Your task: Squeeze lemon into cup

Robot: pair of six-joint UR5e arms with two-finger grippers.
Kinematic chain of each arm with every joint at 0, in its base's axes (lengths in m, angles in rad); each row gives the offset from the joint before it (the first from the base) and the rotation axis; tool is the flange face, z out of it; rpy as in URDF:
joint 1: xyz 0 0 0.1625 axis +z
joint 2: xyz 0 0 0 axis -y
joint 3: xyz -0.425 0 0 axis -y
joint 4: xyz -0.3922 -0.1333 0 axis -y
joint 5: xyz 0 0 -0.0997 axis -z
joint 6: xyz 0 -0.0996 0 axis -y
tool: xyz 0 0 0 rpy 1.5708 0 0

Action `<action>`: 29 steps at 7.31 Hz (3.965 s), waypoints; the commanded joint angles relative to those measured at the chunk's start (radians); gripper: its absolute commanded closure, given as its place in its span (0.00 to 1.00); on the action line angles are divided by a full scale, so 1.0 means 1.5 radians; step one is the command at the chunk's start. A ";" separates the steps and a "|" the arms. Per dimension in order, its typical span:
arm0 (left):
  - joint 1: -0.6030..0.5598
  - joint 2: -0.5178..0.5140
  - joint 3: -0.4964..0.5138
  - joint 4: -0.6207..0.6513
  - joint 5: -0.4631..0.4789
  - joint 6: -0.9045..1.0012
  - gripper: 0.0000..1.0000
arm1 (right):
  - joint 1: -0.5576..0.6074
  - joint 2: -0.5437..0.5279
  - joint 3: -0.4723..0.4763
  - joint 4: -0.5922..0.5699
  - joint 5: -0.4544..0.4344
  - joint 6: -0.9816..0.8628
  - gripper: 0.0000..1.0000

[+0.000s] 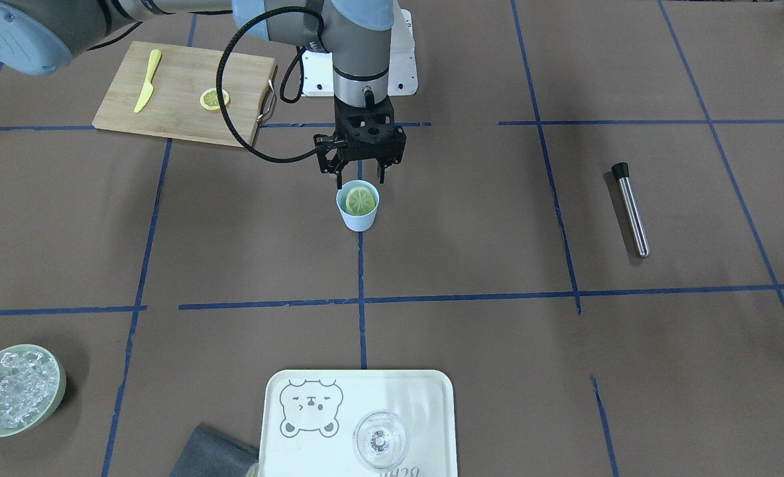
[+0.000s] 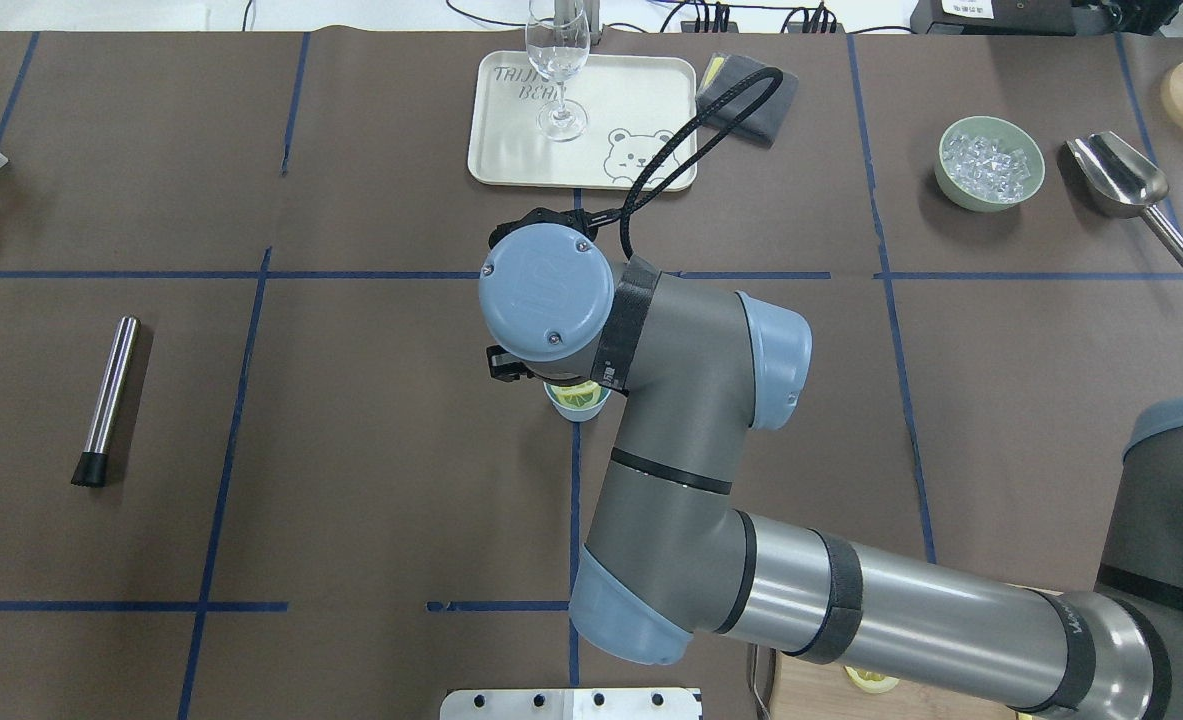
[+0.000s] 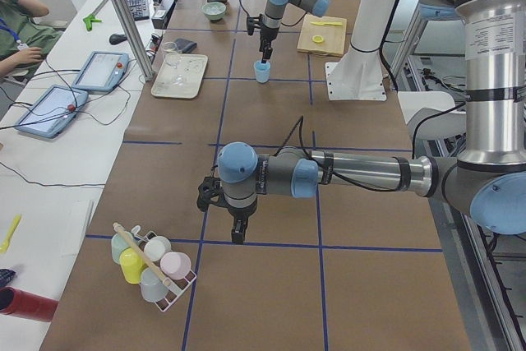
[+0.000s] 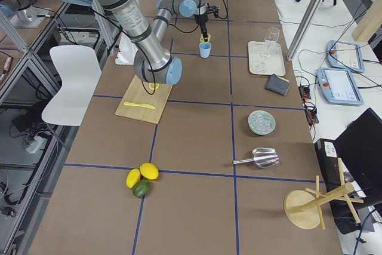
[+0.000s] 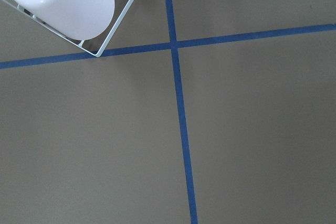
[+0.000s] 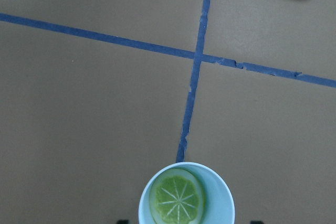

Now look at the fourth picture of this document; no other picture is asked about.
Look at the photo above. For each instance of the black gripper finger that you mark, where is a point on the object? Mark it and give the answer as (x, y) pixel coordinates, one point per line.
(204, 36)

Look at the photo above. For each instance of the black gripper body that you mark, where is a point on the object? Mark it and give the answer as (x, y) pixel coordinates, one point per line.
(202, 20)

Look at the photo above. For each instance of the yellow lemon slice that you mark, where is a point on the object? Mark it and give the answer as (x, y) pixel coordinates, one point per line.
(153, 86)
(209, 37)

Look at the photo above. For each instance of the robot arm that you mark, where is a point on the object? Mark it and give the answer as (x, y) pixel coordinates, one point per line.
(153, 63)

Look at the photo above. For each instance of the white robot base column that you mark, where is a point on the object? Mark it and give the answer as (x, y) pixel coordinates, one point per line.
(126, 51)

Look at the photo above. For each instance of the light blue paper cup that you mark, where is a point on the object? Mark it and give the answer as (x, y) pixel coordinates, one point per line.
(205, 49)

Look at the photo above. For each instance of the whole yellow lemon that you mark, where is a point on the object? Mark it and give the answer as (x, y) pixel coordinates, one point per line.
(149, 171)
(133, 178)

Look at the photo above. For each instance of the wooden cup tree stand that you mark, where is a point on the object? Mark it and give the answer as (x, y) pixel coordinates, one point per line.
(303, 207)

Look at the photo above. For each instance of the cream bear serving tray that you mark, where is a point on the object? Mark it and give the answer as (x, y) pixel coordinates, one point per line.
(263, 62)

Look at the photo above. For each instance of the clear wine glass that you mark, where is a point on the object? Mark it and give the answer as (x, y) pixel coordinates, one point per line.
(271, 38)

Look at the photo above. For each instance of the grey folded cloth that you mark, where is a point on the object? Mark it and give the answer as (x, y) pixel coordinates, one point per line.
(277, 84)

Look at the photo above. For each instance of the yellow plastic knife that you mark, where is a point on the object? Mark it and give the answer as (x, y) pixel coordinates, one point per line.
(144, 105)

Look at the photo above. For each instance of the wooden cutting board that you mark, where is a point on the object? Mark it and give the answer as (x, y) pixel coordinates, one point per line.
(139, 92)

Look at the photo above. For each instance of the green bowl of ice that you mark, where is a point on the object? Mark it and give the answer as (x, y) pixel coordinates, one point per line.
(261, 122)

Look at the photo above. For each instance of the white plastic chair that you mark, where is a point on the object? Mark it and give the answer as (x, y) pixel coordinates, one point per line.
(79, 70)

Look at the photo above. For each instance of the black power strip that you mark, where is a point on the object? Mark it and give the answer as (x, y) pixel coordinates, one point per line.
(309, 107)

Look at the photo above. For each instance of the steel ice scoop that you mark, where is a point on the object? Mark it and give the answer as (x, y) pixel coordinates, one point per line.
(261, 158)

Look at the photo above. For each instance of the near blue teach pendant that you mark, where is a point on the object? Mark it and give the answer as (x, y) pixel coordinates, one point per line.
(338, 86)

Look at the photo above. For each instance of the blue teach pendant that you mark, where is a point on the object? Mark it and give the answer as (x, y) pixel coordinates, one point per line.
(345, 55)
(338, 86)

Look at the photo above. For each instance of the far blue teach pendant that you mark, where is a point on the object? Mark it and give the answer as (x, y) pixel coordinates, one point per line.
(345, 55)

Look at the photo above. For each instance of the green lime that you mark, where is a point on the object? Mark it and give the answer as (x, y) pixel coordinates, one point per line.
(141, 188)

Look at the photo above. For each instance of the black computer monitor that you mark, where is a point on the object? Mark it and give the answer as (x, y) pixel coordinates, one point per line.
(359, 147)

